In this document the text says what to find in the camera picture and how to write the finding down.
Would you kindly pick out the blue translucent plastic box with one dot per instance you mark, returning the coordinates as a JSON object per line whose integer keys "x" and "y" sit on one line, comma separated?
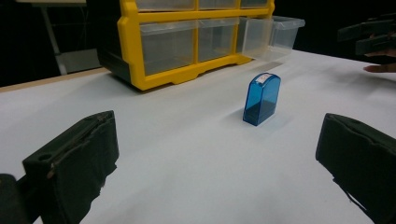
{"x": 261, "y": 99}

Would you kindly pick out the clear plastic drawer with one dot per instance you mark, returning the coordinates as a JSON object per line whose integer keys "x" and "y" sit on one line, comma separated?
{"x": 168, "y": 46}
{"x": 165, "y": 4}
{"x": 253, "y": 2}
{"x": 217, "y": 39}
{"x": 218, "y": 3}

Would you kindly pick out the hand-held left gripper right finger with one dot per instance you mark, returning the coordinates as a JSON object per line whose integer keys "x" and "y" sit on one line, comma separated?
{"x": 361, "y": 158}

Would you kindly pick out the yellow drawer cabinet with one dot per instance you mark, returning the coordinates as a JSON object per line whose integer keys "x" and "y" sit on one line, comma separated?
{"x": 130, "y": 46}

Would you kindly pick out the clear plastic drawer pulled out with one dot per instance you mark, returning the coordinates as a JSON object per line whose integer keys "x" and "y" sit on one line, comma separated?
{"x": 267, "y": 37}

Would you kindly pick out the grey metal stand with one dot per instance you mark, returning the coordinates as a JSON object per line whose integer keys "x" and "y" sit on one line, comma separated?
{"x": 62, "y": 53}

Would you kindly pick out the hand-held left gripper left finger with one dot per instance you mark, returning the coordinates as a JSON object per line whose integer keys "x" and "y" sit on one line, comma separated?
{"x": 77, "y": 158}

